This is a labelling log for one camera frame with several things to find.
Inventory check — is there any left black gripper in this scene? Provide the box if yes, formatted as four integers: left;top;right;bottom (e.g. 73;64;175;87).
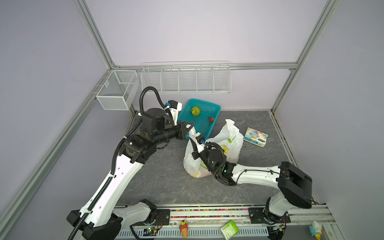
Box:
154;120;194;145

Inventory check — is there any white plastic bag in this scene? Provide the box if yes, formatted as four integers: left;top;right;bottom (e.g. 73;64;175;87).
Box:
183;119;244;178

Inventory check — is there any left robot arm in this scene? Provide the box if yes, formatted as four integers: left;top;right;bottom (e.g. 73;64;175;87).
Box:
67;87;194;240

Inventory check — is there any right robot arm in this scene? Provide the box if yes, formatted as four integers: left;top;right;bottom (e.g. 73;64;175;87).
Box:
190;136;313;225

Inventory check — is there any fake green fruit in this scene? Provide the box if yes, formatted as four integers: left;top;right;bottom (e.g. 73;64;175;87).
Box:
191;106;201;116

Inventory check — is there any teal plastic basket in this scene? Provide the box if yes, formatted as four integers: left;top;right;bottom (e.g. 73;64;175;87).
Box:
178;99;221;139

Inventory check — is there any colourful tissue pack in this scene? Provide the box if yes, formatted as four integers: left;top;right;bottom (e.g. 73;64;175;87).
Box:
244;128;268;148

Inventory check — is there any toy ice cream cone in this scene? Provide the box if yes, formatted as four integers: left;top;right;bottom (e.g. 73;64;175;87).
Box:
180;220;189;239

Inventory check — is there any green white box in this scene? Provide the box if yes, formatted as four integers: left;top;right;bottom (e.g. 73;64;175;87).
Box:
220;221;240;240

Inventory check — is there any blue toy ice cream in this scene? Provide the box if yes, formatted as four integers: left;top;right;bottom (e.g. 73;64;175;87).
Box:
309;221;323;240

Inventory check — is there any white wire shelf rack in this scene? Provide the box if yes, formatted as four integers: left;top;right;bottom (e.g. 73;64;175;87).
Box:
141;61;232;94

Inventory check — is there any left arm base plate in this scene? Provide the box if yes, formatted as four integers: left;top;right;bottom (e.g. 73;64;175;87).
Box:
134;209;171;226

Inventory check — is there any white mesh wall basket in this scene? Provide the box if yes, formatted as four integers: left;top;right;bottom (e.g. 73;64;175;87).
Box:
96;70;140;111

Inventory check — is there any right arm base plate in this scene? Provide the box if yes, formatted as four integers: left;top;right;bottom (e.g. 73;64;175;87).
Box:
248;207;291;225

